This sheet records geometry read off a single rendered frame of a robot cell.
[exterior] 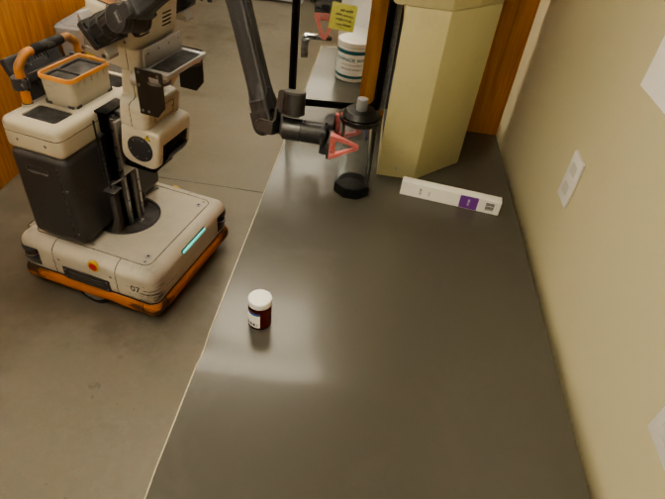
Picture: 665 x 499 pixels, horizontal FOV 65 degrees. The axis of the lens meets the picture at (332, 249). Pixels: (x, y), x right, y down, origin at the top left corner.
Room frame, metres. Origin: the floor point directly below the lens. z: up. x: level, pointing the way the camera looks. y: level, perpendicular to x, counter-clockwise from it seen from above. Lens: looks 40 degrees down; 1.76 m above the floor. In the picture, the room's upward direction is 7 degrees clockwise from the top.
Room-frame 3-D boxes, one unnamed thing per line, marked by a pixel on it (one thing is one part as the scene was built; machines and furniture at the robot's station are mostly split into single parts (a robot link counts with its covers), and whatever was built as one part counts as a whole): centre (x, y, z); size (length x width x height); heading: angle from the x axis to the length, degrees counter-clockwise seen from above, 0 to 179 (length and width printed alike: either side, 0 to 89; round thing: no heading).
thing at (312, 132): (1.24, 0.08, 1.10); 0.10 x 0.07 x 0.07; 178
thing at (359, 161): (1.24, -0.03, 1.06); 0.11 x 0.11 x 0.21
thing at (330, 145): (1.21, 0.01, 1.10); 0.09 x 0.07 x 0.07; 88
